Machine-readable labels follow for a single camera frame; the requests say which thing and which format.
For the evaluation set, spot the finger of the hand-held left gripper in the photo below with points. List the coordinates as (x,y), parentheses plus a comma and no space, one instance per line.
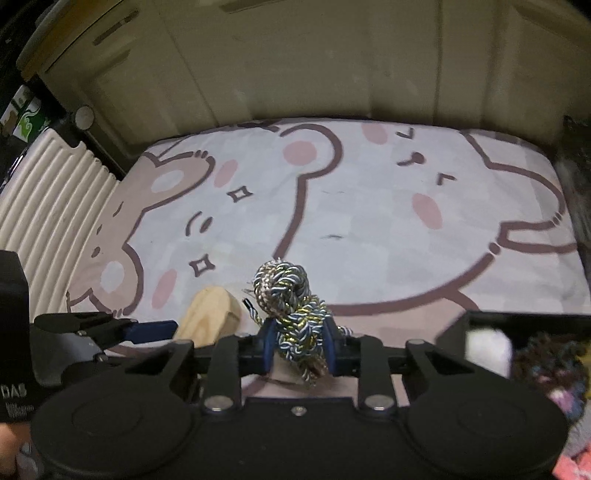
(152,331)

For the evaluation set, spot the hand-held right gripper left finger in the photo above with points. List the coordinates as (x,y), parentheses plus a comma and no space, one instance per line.
(268,344)

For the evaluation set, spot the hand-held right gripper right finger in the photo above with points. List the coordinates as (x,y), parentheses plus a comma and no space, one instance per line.
(330,346)

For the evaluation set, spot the wooden block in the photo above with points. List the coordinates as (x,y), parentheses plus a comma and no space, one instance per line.
(207,309)

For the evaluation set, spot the black box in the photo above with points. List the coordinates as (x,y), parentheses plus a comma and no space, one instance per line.
(531,323)

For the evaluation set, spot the person's left hand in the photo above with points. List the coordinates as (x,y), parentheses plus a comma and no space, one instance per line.
(23,454)

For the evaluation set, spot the white ribbed suitcase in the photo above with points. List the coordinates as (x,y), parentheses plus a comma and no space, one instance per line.
(46,207)

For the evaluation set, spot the white yarn bundle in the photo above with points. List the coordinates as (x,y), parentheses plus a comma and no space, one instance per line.
(488,353)

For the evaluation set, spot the green carton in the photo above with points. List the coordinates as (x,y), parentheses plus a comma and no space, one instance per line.
(30,122)

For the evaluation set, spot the brown yarn tassel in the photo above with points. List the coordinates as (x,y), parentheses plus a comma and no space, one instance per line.
(545,348)

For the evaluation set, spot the wood-edged countertop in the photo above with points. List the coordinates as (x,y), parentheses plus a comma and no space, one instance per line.
(60,44)

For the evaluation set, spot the cream cabinet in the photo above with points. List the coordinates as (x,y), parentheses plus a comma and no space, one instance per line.
(323,60)

